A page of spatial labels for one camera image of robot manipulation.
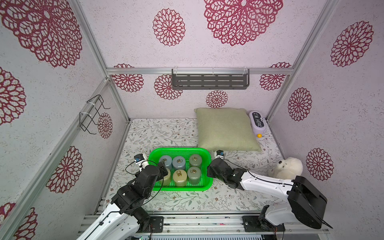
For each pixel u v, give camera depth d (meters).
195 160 0.87
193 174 0.81
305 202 0.41
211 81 1.00
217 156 0.78
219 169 0.65
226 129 0.98
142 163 0.61
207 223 0.75
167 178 0.81
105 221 0.45
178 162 0.86
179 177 0.81
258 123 1.04
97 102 0.82
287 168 0.74
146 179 0.51
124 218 0.46
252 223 0.73
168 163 0.88
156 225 0.73
